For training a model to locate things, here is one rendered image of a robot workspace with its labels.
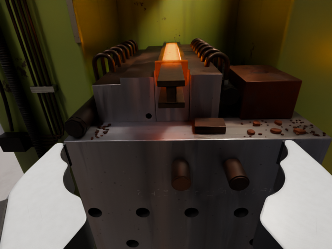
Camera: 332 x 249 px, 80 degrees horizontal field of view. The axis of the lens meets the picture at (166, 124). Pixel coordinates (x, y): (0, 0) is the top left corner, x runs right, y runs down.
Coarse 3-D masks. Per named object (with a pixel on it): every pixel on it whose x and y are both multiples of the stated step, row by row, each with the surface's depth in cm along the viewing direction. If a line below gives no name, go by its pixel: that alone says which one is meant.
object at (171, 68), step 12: (168, 48) 46; (168, 60) 29; (180, 60) 28; (156, 72) 28; (168, 72) 23; (180, 72) 23; (156, 84) 29; (168, 84) 20; (180, 84) 20; (168, 96) 21; (180, 96) 22
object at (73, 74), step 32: (0, 0) 38; (32, 0) 38; (64, 0) 38; (96, 0) 50; (64, 32) 40; (96, 32) 49; (0, 64) 44; (64, 64) 43; (0, 96) 47; (32, 96) 47; (64, 96) 47; (32, 160) 56
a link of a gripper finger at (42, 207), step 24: (48, 168) 10; (24, 192) 8; (48, 192) 8; (72, 192) 10; (24, 216) 7; (48, 216) 7; (72, 216) 7; (24, 240) 6; (48, 240) 6; (72, 240) 7
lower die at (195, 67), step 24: (120, 72) 38; (144, 72) 33; (192, 72) 31; (216, 72) 31; (96, 96) 32; (120, 96) 32; (144, 96) 32; (192, 96) 31; (216, 96) 31; (120, 120) 34; (144, 120) 34; (168, 120) 33; (192, 120) 33
